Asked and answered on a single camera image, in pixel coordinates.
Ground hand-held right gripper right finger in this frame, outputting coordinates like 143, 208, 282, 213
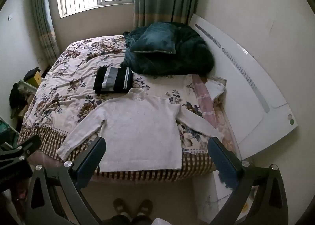
207, 137, 289, 225

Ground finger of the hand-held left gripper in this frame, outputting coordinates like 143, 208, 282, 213
0, 134, 41, 163

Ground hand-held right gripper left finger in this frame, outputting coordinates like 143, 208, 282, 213
25, 136, 107, 225

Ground white knit sweater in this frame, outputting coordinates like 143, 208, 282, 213
57, 88, 225, 172

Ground folded dark clothes stack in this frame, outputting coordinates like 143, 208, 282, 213
93, 67, 134, 94

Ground green shelf rack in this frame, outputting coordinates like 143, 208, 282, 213
0, 116, 19, 147

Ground dark cloth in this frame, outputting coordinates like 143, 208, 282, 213
9, 82, 27, 118

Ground white plastic item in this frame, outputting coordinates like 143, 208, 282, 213
18, 80, 38, 94

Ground pink bed sheet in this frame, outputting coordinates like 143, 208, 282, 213
192, 75, 222, 127

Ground person's dark trousers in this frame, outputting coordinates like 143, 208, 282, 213
102, 213, 153, 225

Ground person's right shoe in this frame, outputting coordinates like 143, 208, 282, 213
137, 199, 154, 216

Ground floral bed blanket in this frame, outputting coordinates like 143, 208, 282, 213
18, 35, 242, 181

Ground white cloth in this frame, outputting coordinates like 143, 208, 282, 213
205, 78, 225, 99

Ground white headboard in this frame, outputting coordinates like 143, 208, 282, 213
189, 14, 298, 160

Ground dark green quilt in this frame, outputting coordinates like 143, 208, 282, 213
120, 22, 214, 76

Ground narrow grey-green curtain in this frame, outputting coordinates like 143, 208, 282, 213
31, 0, 61, 60

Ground dark green pillow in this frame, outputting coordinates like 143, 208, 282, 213
130, 23, 176, 55

